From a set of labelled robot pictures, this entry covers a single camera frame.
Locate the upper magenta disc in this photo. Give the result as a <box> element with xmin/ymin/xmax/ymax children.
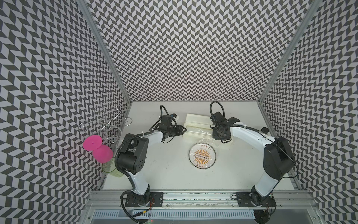
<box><xmin>83</xmin><ymin>135</ymin><xmax>103</xmax><ymax>151</ymax></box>

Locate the small jar with black lid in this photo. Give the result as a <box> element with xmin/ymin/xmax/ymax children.
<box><xmin>261</xmin><ymin>127</ymin><xmax>269</xmax><ymax>134</ymax></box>

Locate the clear plastic wrap sheet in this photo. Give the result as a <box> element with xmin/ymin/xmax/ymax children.
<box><xmin>183</xmin><ymin>127</ymin><xmax>220</xmax><ymax>169</ymax></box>

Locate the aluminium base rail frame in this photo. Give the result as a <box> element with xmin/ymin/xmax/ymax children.
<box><xmin>78</xmin><ymin>190</ymin><xmax>325</xmax><ymax>224</ymax></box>

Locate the green glass cup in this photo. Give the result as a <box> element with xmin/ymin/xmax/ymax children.
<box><xmin>102</xmin><ymin>158</ymin><xmax>124</xmax><ymax>178</ymax></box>

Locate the white plastic wrap dispenser box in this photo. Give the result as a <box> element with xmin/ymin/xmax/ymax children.
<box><xmin>183</xmin><ymin>113</ymin><xmax>213</xmax><ymax>139</ymax></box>

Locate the silver wire rack stand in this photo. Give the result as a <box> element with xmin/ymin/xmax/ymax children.
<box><xmin>77</xmin><ymin>106</ymin><xmax>133</xmax><ymax>145</ymax></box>

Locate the magenta disc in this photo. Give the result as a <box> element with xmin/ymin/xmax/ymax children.
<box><xmin>83</xmin><ymin>135</ymin><xmax>103</xmax><ymax>151</ymax></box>
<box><xmin>92</xmin><ymin>144</ymin><xmax>113</xmax><ymax>163</ymax></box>

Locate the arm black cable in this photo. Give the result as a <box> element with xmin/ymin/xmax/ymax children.
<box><xmin>209</xmin><ymin>100</ymin><xmax>226</xmax><ymax>121</ymax></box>
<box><xmin>148</xmin><ymin>105</ymin><xmax>174</xmax><ymax>132</ymax></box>

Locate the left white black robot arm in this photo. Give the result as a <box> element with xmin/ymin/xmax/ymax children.
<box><xmin>114</xmin><ymin>113</ymin><xmax>186</xmax><ymax>206</ymax></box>

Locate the lower magenta disc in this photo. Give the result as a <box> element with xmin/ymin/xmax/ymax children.
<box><xmin>92</xmin><ymin>144</ymin><xmax>113</xmax><ymax>163</ymax></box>

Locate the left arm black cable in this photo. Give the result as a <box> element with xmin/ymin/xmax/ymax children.
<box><xmin>148</xmin><ymin>105</ymin><xmax>174</xmax><ymax>132</ymax></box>

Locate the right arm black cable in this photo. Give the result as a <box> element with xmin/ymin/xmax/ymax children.
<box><xmin>209</xmin><ymin>100</ymin><xmax>226</xmax><ymax>121</ymax></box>

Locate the round patterned ceramic plate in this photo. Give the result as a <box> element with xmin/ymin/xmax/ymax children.
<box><xmin>188</xmin><ymin>143</ymin><xmax>216</xmax><ymax>169</ymax></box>

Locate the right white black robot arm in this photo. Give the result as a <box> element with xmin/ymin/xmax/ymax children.
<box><xmin>210</xmin><ymin>112</ymin><xmax>296</xmax><ymax>207</ymax></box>

